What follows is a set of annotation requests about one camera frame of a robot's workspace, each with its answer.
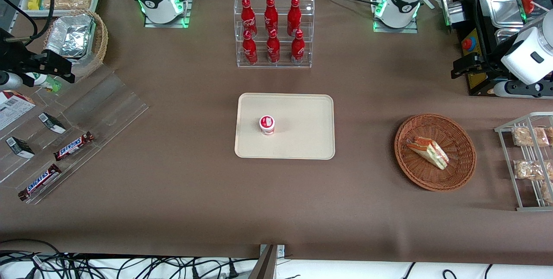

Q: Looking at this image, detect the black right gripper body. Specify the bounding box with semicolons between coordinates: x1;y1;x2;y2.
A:
0;29;33;75

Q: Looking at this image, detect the triangular sandwich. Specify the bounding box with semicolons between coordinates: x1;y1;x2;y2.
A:
406;137;450;171

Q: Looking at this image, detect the small steel tray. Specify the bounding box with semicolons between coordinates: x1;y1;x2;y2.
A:
494;28;526;47

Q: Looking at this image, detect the light brown wicker basket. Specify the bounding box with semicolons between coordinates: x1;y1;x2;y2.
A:
43;9;109;67

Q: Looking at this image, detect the large steel tray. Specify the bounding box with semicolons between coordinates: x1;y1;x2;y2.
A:
484;0;526;29

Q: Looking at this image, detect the round brown wicker basket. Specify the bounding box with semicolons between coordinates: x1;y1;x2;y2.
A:
394;113;477;192

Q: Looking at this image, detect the beige rectangular tray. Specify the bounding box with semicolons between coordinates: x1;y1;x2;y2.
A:
234;93;336;160

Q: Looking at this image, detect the white green drink bottle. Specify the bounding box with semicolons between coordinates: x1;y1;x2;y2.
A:
25;72;62;93

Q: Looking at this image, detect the black food display case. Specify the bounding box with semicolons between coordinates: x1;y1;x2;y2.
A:
451;0;553;97

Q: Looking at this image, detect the small black white box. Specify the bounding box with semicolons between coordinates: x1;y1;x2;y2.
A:
5;136;35;159
38;112;67;135

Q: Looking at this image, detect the white box with barcodes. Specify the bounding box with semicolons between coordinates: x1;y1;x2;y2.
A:
0;90;36;131

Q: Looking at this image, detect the red food on skewer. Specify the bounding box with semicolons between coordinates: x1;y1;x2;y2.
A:
518;0;550;14

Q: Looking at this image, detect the clear acrylic stepped shelf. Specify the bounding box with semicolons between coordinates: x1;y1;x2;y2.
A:
0;63;150;206

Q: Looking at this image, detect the snickers chocolate bar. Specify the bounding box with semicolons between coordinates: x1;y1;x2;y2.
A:
53;131;95;162
17;163;63;202

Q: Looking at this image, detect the red cola bottle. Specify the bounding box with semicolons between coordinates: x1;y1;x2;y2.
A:
287;0;302;37
240;0;258;38
242;29;259;65
266;29;281;64
264;0;279;33
290;29;306;65

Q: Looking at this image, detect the clear acrylic bottle rack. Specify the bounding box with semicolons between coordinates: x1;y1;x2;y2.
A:
234;0;315;69

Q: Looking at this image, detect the red white yogurt cup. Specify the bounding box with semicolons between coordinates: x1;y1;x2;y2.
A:
259;115;276;136

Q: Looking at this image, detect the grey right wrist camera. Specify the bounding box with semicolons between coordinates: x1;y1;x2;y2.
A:
0;71;23;91

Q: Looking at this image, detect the silver metal bracket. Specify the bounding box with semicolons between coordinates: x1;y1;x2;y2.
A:
440;0;465;28

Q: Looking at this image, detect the aluminium left arm base plate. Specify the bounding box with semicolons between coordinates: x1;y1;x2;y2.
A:
373;16;419;34

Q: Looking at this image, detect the grey metal wire rack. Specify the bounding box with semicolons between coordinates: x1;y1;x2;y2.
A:
494;111;553;212

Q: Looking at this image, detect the aluminium right arm base plate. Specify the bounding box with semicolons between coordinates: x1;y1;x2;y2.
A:
144;0;196;29

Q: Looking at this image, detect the black cable bundle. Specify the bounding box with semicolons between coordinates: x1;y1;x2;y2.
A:
0;239;261;279

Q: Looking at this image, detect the metal table edge bracket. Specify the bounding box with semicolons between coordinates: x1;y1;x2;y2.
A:
248;244;286;279

